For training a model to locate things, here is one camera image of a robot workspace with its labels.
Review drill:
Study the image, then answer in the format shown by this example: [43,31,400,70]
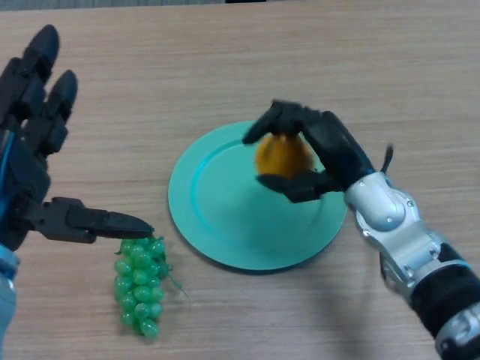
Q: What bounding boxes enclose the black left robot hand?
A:
[0,24,155,251]

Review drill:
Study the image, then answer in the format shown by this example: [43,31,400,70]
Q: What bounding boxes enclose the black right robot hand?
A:
[242,99,376,204]

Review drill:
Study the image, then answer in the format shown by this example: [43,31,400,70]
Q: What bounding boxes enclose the yellow pear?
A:
[254,130,315,179]

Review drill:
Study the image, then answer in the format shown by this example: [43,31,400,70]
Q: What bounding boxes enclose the green round plate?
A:
[167,120,349,272]

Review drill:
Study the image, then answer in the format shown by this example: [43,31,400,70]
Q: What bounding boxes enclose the green grape bunch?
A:
[113,235,192,341]

